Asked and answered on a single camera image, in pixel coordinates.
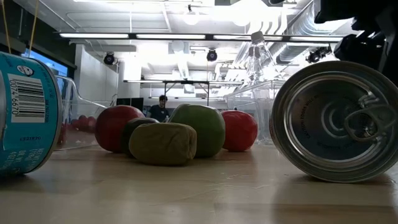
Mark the large silver pull-tab can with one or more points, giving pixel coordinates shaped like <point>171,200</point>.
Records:
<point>329,124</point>

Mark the black monitor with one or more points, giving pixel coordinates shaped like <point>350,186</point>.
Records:
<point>130,102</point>

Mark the round pendant lamp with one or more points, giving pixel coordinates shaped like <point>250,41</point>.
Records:
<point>191,18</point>

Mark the clear flask with grey cap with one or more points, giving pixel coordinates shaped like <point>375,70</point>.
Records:
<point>257,37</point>
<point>252,52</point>

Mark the dark plum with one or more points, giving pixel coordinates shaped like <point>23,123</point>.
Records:
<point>127,133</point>

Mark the black round ceiling spotlight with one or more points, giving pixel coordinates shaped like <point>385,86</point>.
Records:
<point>212,55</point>
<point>109,59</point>

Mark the long ceiling light bar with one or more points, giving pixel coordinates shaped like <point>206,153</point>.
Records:
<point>93,35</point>

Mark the red pomegranate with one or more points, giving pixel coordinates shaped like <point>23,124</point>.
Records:
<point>239,130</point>

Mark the red apple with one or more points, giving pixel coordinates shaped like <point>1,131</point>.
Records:
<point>115,127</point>

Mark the clear plastic storage box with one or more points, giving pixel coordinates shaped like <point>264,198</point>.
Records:
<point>248,99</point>

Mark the person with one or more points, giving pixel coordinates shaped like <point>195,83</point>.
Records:
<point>158,112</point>

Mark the red grape bunch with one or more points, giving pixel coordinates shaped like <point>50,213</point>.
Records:
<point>84,123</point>

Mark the black ceiling track lamp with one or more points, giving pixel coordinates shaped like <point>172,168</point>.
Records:
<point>315,55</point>

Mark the clear plastic fruit bin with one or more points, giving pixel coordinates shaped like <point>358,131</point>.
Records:
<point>74,138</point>

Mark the teal tuna can with barcode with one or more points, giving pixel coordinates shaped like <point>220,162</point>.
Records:
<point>31,140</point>

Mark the green apple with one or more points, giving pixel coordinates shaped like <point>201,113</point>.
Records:
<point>202,124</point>

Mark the olive brown kiwi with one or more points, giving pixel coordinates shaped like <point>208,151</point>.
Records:
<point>161,144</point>

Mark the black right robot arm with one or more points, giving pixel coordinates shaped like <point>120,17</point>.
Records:
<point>357,53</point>

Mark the blue lit window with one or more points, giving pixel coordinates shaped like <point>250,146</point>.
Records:
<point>46,63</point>

